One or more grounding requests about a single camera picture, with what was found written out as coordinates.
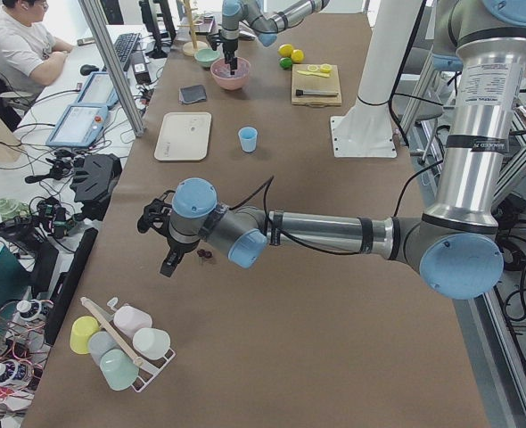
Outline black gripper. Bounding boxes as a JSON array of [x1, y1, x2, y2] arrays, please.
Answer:
[[207, 34, 238, 75], [137, 191, 185, 277]]

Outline dark red cherries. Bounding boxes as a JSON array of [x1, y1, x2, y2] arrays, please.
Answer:
[[196, 249, 213, 261]]

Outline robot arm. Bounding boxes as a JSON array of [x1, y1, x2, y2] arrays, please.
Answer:
[[207, 0, 329, 76], [137, 1, 526, 300]]

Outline pink bowl of ice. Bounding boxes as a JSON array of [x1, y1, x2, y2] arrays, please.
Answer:
[[210, 57, 251, 91]]

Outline metal ice scoop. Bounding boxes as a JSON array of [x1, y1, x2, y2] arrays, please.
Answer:
[[239, 28, 257, 41]]

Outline wooden cup tree stand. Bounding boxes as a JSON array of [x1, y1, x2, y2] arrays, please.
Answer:
[[178, 0, 209, 57]]

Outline light blue plastic cup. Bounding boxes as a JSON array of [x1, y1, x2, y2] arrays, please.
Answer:
[[238, 127, 258, 152]]

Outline pink plastic cup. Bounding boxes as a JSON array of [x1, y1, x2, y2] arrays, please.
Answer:
[[113, 305, 152, 339]]

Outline white plastic cup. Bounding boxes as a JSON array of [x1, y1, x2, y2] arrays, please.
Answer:
[[132, 327, 171, 360]]

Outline grey plastic cup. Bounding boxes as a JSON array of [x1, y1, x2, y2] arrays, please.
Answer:
[[87, 330, 119, 366]]

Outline yellow plastic cup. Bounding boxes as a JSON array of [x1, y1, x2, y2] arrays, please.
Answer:
[[70, 316, 100, 355]]

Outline mint green plastic cup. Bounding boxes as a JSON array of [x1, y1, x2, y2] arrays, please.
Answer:
[[99, 349, 139, 391]]

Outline mint green bowl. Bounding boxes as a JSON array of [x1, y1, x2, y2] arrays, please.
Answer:
[[194, 48, 221, 69]]

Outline grey folded cloth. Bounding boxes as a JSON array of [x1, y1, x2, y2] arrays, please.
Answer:
[[179, 85, 207, 104]]

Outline green lime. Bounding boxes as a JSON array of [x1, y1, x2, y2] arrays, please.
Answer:
[[279, 57, 292, 70]]

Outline whole yellow lemon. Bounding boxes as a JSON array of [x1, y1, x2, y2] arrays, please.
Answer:
[[277, 44, 294, 58], [290, 49, 305, 63]]

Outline yellow plastic knife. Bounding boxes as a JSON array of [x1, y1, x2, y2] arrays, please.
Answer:
[[296, 70, 331, 78]]

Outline bamboo cutting board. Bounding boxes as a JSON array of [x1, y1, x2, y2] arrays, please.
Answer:
[[291, 64, 342, 106]]

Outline cream rabbit tray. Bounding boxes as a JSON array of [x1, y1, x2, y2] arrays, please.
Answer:
[[153, 112, 211, 161]]

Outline black keyboard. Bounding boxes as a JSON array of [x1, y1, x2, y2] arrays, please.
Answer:
[[113, 33, 141, 71]]

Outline teach pendant far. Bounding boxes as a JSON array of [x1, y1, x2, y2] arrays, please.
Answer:
[[76, 71, 119, 109]]

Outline teach pendant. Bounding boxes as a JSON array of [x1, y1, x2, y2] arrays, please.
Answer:
[[76, 71, 119, 109], [45, 103, 109, 148]]

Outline black computer mouse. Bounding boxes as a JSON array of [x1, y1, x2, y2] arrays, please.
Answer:
[[79, 64, 100, 76]]

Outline teach pendant near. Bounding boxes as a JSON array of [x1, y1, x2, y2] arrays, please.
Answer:
[[45, 103, 109, 148]]

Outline seated person white shirt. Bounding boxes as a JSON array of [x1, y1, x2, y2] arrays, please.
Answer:
[[0, 1, 74, 95]]

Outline white wire cup rack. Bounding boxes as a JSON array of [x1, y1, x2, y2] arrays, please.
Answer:
[[80, 297, 176, 392]]

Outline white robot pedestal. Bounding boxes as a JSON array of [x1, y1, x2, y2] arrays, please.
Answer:
[[331, 0, 425, 159]]

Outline aluminium frame post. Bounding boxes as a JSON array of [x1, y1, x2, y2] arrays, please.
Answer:
[[78, 0, 144, 137]]

